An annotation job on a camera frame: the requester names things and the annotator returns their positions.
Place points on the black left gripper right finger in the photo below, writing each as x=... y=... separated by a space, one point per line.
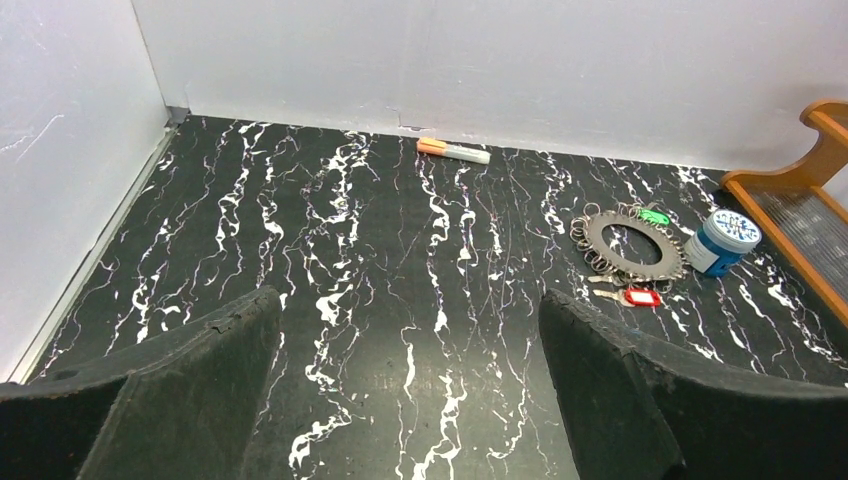
x=638 y=407

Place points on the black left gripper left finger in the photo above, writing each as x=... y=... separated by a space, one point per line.
x=181 y=405

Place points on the red tagged key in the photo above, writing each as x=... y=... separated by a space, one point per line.
x=631 y=297

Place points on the round metal key organizer disc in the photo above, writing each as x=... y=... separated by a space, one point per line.
x=623 y=244

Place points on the green tagged key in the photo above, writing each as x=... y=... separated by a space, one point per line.
x=653 y=217

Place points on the blue white paint jar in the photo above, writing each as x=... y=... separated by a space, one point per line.
x=720 y=242

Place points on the orange wooden tiered rack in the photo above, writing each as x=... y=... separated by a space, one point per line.
x=805 y=223

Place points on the orange white marker pen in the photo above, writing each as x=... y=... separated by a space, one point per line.
x=440 y=148

